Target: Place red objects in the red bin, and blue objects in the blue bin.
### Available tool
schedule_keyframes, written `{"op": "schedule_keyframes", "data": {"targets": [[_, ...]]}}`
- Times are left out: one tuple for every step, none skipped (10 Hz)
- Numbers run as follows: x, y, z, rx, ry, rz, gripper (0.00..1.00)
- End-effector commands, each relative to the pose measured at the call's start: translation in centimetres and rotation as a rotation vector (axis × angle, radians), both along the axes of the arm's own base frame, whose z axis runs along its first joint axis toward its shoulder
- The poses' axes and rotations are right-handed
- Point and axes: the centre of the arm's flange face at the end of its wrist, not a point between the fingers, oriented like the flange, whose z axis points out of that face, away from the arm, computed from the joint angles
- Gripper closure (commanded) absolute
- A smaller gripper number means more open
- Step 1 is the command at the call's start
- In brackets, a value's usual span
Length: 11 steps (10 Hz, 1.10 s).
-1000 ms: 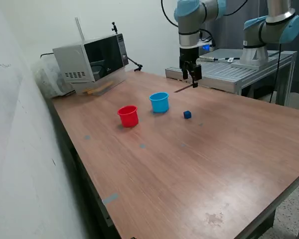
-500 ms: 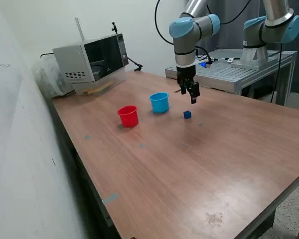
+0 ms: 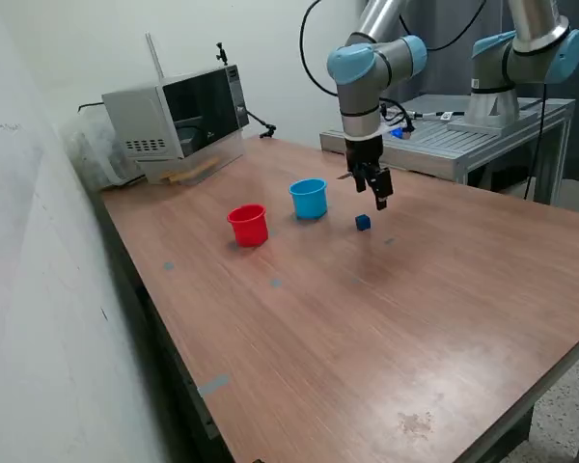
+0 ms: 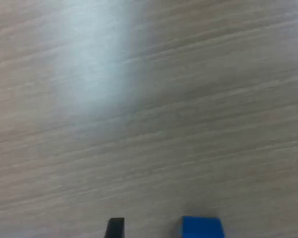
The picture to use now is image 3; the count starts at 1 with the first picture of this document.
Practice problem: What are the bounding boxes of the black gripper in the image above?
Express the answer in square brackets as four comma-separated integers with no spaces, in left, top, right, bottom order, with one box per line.
[345,135,394,212]

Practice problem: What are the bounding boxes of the blue plastic cup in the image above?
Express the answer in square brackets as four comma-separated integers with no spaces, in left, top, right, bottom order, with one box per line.
[288,177,329,221]

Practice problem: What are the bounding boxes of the metal robot mounting plate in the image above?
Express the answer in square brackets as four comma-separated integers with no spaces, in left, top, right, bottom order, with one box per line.
[447,108,537,136]

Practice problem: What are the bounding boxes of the red plastic cup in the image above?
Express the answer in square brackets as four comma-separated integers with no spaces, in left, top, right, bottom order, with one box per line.
[226,204,270,249]

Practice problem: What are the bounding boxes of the light wooden sticks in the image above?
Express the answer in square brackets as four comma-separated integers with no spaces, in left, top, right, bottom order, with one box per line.
[159,157,222,184]

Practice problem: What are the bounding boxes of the silver microwave oven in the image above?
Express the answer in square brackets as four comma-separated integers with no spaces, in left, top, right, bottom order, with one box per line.
[100,65,250,163]

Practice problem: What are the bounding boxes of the white thin rod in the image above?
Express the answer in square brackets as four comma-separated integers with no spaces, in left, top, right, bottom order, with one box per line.
[145,32,166,81]

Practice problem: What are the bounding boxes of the long blue-grey tape strip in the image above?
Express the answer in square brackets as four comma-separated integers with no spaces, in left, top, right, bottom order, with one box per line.
[197,373,232,397]

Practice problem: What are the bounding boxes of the crumpled clear plastic bag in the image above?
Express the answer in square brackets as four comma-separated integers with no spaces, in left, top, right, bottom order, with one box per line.
[60,108,144,192]

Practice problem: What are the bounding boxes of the wrist camera with white bracket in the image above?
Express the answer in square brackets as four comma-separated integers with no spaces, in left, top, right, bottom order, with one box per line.
[378,118,416,142]

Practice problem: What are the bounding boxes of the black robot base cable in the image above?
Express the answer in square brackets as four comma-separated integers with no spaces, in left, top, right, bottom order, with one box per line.
[404,109,467,121]

